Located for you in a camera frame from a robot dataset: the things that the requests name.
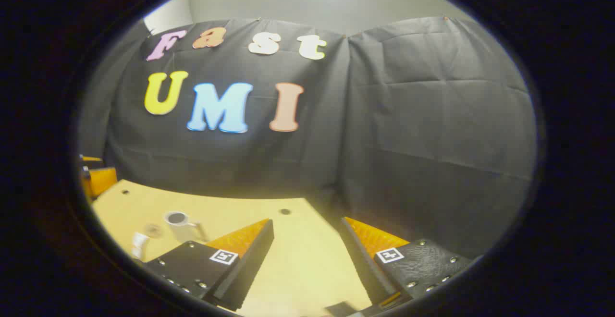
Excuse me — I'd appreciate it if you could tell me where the light wooden desktop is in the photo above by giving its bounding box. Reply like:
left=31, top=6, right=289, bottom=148
left=91, top=179, right=380, bottom=317

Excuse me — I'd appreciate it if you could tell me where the white toothpaste tube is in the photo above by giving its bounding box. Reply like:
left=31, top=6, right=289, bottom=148
left=131, top=232, right=150, bottom=261

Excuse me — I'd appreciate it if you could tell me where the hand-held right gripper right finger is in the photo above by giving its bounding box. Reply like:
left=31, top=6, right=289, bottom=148
left=340, top=217, right=475, bottom=311

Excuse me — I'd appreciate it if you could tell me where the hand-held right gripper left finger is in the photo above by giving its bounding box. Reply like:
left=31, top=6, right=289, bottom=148
left=144, top=219, right=275, bottom=311

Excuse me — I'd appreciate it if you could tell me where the black backdrop cloth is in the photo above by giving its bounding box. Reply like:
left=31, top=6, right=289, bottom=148
left=77, top=17, right=538, bottom=260

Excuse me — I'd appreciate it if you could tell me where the white cup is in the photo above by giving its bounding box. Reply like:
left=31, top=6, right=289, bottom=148
left=164, top=211, right=209, bottom=244

